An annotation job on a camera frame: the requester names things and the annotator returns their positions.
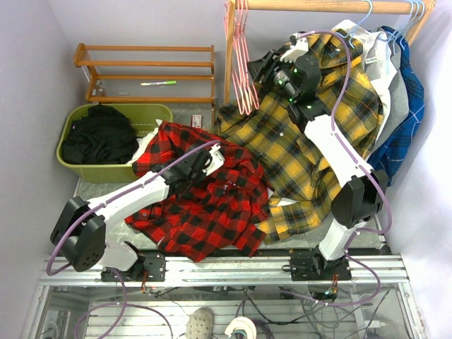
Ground wooden clothes rail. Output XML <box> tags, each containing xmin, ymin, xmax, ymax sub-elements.
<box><xmin>223</xmin><ymin>1</ymin><xmax>436</xmax><ymax>102</ymax></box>

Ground white tape roll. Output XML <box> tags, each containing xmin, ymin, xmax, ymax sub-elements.
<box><xmin>225</xmin><ymin>316</ymin><xmax>257</xmax><ymax>339</ymax></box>

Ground pink hangers on rail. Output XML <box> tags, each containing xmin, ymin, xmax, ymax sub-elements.
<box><xmin>223</xmin><ymin>1</ymin><xmax>259</xmax><ymax>115</ymax></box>

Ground red black plaid shirt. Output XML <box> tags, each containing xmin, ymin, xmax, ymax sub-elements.
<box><xmin>124</xmin><ymin>140</ymin><xmax>269</xmax><ymax>262</ymax></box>

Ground light blue hanger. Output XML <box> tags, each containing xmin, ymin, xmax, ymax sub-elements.
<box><xmin>333</xmin><ymin>0</ymin><xmax>373</xmax><ymax>49</ymax></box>

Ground blue plaid shirt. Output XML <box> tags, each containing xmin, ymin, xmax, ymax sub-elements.
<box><xmin>368</xmin><ymin>36</ymin><xmax>424</xmax><ymax>186</ymax></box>

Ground black garment in bin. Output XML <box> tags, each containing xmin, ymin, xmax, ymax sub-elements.
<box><xmin>61</xmin><ymin>105</ymin><xmax>138</xmax><ymax>165</ymax></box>

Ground grey perforated shoe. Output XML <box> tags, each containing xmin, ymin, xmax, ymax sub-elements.
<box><xmin>185</xmin><ymin>307</ymin><xmax>214</xmax><ymax>339</ymax></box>

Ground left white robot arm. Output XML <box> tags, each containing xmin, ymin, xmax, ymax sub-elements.
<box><xmin>47</xmin><ymin>141</ymin><xmax>225</xmax><ymax>280</ymax></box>

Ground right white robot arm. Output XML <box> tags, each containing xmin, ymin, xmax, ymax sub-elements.
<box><xmin>247</xmin><ymin>32</ymin><xmax>388</xmax><ymax>280</ymax></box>

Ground grey white shirt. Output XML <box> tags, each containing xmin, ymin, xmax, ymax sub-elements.
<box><xmin>331</xmin><ymin>19</ymin><xmax>410</xmax><ymax>156</ymax></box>

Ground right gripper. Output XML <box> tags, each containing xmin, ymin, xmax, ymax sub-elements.
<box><xmin>246</xmin><ymin>49</ymin><xmax>299</xmax><ymax>102</ymax></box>

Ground green marker pen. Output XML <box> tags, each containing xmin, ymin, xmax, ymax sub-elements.
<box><xmin>140</xmin><ymin>81</ymin><xmax>177</xmax><ymax>87</ymax></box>

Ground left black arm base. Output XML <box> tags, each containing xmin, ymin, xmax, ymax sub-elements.
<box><xmin>98</xmin><ymin>242</ymin><xmax>166</xmax><ymax>282</ymax></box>

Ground yellow plaid flannel shirt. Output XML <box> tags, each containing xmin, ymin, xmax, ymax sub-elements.
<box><xmin>210</xmin><ymin>34</ymin><xmax>383</xmax><ymax>244</ymax></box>

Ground green plastic laundry bin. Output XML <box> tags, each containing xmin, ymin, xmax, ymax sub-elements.
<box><xmin>56</xmin><ymin>103</ymin><xmax>173</xmax><ymax>183</ymax></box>

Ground light blue hangers pair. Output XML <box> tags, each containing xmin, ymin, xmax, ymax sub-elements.
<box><xmin>386</xmin><ymin>1</ymin><xmax>426</xmax><ymax>56</ymax></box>

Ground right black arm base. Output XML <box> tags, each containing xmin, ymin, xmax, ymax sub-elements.
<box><xmin>281</xmin><ymin>247</ymin><xmax>352</xmax><ymax>281</ymax></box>

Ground aluminium mounting rail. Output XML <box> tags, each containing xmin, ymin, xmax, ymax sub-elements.
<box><xmin>38</xmin><ymin>256</ymin><xmax>409</xmax><ymax>287</ymax></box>

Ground wooden shoe rack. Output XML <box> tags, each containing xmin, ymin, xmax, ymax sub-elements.
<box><xmin>73</xmin><ymin>43</ymin><xmax>215</xmax><ymax>117</ymax></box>

